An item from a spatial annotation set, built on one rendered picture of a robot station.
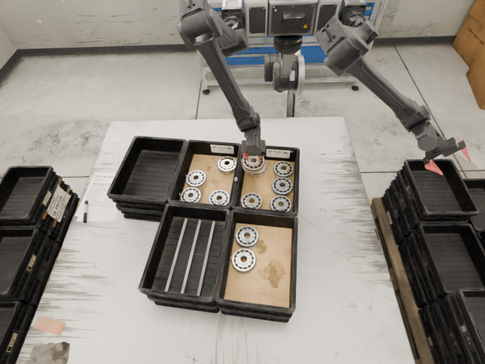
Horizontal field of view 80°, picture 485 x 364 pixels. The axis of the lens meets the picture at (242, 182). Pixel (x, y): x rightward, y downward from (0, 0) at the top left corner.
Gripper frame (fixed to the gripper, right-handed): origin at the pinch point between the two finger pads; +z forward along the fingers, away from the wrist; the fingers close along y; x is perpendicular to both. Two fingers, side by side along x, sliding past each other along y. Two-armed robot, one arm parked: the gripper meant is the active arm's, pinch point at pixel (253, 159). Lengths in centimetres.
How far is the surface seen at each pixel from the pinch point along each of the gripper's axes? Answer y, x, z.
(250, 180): -1.6, 3.1, 22.5
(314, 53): 65, 185, 69
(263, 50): 14, 186, 65
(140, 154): -63, 23, 24
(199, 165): -28.9, 13.9, 23.2
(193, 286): -26, -50, 21
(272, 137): 13, 46, 37
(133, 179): -63, 6, 23
